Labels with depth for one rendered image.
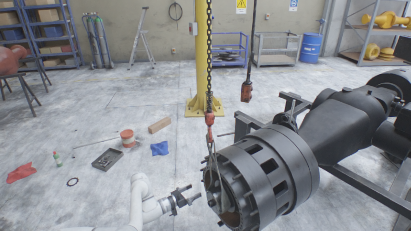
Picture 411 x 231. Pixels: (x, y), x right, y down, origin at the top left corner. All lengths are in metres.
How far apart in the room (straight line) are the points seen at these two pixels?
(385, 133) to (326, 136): 0.61
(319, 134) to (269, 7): 5.91
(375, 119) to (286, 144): 1.04
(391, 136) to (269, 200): 1.31
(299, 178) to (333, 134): 0.57
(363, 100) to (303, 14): 5.88
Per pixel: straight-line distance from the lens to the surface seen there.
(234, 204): 1.25
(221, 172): 1.16
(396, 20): 8.46
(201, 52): 3.40
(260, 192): 1.14
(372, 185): 2.06
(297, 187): 1.29
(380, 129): 2.19
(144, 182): 1.29
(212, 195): 1.24
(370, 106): 2.16
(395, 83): 3.21
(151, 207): 1.32
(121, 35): 7.08
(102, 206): 2.55
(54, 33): 7.40
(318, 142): 1.67
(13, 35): 8.11
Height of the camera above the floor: 1.89
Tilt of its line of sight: 28 degrees down
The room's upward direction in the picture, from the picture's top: 1 degrees counter-clockwise
